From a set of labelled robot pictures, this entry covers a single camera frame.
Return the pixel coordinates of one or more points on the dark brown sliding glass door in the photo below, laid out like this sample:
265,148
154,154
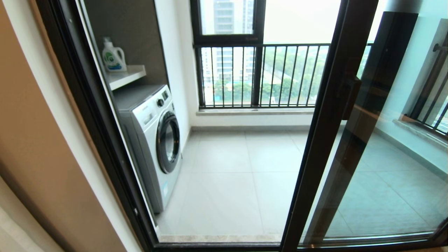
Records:
325,122

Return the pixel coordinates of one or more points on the long grey stone sill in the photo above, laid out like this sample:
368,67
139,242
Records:
252,111

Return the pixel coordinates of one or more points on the white front-load washing machine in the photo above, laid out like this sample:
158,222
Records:
150,140

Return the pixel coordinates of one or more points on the long black balcony railing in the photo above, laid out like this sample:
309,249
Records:
297,45

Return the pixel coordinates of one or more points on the dark brown niche panel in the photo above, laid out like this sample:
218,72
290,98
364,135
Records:
140,38

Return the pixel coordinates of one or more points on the white detergent bottle green label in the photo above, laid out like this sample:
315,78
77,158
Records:
113,59

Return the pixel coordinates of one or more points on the dark brown fixed glass door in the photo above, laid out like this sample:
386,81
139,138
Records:
395,63

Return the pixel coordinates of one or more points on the short grey stone sill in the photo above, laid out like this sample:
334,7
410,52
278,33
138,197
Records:
420,134

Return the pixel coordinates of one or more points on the black balcony window frame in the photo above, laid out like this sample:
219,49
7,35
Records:
258,70

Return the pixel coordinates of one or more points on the white wall shelf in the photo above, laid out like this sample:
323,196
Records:
127,75

